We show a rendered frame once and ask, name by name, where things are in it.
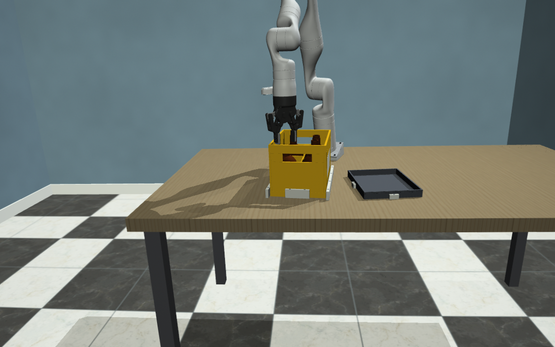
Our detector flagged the yellow bottle crate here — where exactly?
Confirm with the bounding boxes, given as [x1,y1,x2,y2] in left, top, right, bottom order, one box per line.
[268,130,331,198]

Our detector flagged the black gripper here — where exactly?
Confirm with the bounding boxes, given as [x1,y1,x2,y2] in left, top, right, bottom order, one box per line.
[265,95,304,145]

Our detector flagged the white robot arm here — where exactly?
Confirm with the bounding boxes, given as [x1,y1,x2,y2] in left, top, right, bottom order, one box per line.
[261,0,336,152]

